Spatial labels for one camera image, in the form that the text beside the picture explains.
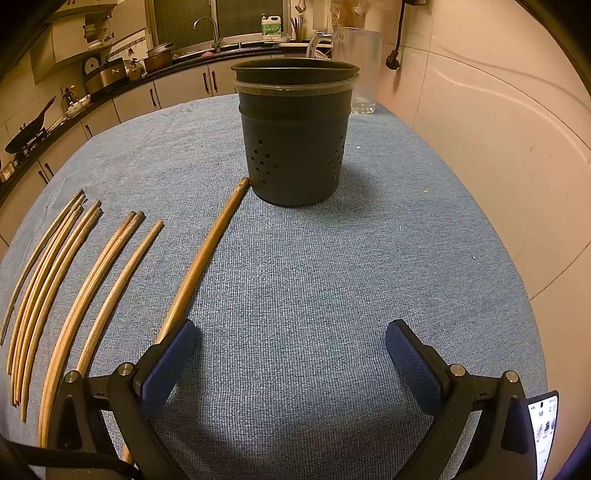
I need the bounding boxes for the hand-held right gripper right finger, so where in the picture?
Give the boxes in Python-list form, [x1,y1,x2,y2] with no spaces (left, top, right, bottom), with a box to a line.
[385,318,539,480]

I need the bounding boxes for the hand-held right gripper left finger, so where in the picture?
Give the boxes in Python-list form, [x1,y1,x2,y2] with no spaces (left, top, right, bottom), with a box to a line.
[46,318,199,480]

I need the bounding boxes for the row of wooden chopsticks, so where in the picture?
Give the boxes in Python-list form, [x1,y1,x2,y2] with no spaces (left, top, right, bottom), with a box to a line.
[0,188,165,448]

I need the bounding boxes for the brown bamboo chopstick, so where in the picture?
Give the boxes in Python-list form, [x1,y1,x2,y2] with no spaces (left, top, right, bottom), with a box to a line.
[121,178,251,464]

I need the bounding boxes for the dark perforated utensil holder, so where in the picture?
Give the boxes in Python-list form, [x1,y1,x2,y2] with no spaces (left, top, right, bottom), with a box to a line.
[231,58,360,207]

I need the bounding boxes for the blue tablecloth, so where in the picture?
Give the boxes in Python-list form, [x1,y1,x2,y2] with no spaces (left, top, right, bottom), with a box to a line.
[0,92,550,480]

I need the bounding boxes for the black frying pan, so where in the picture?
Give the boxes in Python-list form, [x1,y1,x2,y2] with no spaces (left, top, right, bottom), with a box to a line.
[4,96,57,154]

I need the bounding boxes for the white bowl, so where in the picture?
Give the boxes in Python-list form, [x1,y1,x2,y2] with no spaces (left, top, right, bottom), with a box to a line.
[65,95,93,116]

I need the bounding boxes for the beige lower kitchen cabinets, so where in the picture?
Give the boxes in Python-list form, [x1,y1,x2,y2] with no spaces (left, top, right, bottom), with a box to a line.
[0,58,259,245]

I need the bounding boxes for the beige kitchen cabinets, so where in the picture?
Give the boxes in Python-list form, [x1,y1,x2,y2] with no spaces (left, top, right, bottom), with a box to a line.
[28,0,148,84]
[0,58,259,245]

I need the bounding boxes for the black kitchen countertop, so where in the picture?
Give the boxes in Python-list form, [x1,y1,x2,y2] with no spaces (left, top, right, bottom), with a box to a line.
[0,41,315,204]

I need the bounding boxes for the silver countertop appliance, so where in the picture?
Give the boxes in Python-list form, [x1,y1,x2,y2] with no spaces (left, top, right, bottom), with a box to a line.
[84,58,129,93]

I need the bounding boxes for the clear glass mug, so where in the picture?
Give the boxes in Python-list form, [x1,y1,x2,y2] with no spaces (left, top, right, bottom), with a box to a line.
[307,26,383,115]

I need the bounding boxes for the copper cooking pot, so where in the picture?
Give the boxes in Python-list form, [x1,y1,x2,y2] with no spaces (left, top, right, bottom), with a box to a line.
[143,42,175,72]

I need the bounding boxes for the beige upper kitchen cabinets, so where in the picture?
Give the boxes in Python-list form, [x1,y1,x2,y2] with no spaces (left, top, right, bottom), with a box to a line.
[28,0,148,84]

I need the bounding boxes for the chrome kitchen faucet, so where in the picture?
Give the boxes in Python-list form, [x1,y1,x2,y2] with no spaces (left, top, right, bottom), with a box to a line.
[193,17,222,52]

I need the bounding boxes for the kitchen window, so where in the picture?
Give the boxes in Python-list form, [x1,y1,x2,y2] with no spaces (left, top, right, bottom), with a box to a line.
[147,0,289,49]

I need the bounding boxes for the white detergent bottle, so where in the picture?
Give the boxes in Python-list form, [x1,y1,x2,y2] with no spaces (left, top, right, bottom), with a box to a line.
[260,13,283,38]

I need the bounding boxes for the black plug with cable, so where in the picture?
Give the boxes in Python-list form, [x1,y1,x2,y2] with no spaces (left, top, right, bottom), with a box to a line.
[386,0,419,72]

